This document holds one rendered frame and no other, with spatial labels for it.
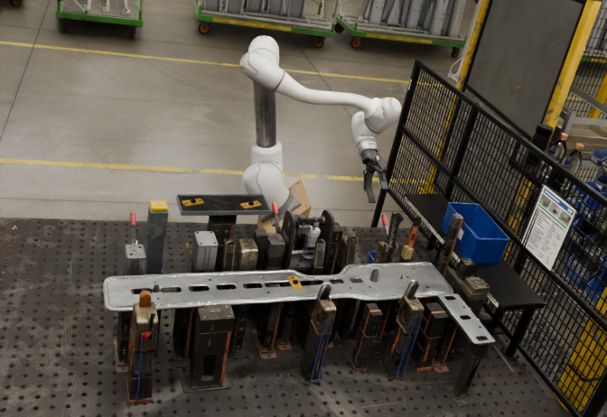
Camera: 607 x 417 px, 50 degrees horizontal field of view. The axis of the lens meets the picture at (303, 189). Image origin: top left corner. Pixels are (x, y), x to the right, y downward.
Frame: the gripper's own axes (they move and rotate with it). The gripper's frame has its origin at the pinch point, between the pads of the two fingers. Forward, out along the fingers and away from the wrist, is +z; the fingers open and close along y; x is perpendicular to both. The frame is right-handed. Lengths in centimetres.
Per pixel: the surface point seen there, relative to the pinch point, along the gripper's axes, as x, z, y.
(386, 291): -10.6, 46.8, 6.9
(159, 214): -96, 8, -3
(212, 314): -83, 54, 15
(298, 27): 178, -467, -416
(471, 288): 24, 50, 14
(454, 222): 28.7, 18.5, 9.0
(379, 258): -2.5, 27.8, -7.0
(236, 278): -69, 36, 0
